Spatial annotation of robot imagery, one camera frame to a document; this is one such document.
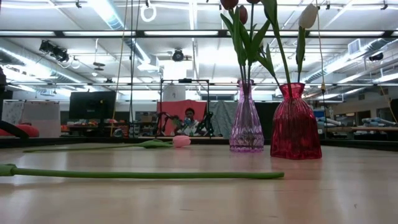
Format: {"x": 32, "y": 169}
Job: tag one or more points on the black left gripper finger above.
{"x": 15, "y": 128}

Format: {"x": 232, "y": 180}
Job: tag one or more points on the white artificial tulip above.
{"x": 308, "y": 15}
{"x": 140, "y": 175}

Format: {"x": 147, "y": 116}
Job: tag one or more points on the dark red artificial tulip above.
{"x": 242, "y": 14}
{"x": 228, "y": 3}
{"x": 253, "y": 1}

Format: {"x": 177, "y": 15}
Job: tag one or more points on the black background robot arm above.
{"x": 208, "y": 124}
{"x": 164, "y": 123}

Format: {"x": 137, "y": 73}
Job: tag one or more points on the pink glass vase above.
{"x": 246, "y": 127}

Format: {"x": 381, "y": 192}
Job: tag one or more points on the red glass vase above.
{"x": 295, "y": 127}

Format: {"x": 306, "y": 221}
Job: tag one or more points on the red cushion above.
{"x": 31, "y": 130}

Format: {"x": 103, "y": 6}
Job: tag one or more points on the white partition board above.
{"x": 40, "y": 115}

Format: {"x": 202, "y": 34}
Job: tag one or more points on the black monitor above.
{"x": 92, "y": 104}

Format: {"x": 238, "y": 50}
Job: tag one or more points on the black spotlight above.
{"x": 56, "y": 52}

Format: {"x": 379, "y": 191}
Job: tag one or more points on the thin black crossbar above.
{"x": 93, "y": 84}

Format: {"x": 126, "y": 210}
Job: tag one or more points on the black overhead beam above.
{"x": 93, "y": 33}

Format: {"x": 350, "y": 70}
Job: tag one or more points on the red backdrop cloth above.
{"x": 174, "y": 109}

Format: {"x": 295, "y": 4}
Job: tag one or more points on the white cylinder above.
{"x": 174, "y": 92}

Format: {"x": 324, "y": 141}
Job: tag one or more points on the person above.
{"x": 189, "y": 121}

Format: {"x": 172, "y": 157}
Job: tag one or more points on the grey backdrop cloth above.
{"x": 222, "y": 115}

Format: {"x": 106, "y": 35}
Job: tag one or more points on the wooden background table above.
{"x": 367, "y": 128}

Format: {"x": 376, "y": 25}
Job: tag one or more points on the black metal stand frame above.
{"x": 161, "y": 93}

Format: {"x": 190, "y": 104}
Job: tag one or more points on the black ceiling camera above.
{"x": 178, "y": 55}

